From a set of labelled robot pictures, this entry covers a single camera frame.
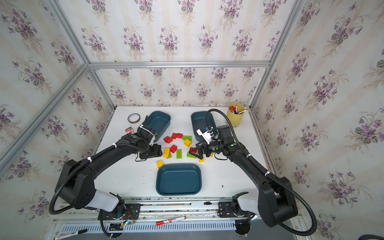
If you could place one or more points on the black marker on rail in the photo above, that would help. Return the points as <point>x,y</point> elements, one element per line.
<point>61,237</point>

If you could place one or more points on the red marker on rail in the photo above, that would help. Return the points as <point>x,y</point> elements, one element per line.
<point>169,221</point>

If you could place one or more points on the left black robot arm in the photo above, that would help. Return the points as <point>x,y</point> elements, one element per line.
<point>76,185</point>

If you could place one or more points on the teal bin back right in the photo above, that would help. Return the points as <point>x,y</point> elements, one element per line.
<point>199,120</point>

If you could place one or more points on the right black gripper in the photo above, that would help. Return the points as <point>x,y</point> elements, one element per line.
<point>205,148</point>

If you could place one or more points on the green lego brick back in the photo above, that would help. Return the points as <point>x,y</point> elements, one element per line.
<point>187,138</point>

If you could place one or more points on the red lego brick back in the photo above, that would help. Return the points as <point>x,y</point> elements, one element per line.
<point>177,136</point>

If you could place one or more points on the yellow lego brick centre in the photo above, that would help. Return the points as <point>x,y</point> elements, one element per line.
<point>188,143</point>

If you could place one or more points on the teal bin back left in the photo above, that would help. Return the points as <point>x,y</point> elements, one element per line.
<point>159,122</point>

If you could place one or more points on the teal bin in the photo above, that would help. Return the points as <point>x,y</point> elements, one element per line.
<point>179,180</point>
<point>199,120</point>
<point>159,122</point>

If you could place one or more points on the small yellow lego brick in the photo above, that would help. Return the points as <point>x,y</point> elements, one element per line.
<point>159,164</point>

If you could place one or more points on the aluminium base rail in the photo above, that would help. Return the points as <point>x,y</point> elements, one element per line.
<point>203,214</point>

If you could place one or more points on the marker pen box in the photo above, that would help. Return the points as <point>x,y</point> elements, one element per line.
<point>129,130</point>

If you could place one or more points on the green lego brick under red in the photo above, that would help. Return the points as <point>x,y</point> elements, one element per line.
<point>191,156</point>

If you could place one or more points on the brown tape roll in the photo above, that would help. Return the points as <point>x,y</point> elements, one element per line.
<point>134,118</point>

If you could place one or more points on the green lego brick upright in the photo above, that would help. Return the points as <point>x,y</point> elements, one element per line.
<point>179,153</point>

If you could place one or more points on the teal bin front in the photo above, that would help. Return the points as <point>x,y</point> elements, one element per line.
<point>179,180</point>

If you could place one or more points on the long yellow lego brick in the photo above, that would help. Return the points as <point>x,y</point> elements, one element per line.
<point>166,153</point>

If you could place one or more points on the yellow lego brick front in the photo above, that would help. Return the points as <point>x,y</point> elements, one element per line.
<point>201,159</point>

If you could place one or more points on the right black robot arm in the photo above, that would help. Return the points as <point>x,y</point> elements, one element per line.
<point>276,197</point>

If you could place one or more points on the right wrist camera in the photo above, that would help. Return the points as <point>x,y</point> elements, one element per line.
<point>206,134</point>

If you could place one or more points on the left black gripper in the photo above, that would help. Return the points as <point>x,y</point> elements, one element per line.
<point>153,150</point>

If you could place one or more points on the yellow pen cup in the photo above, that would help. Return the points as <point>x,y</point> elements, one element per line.
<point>235,113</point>

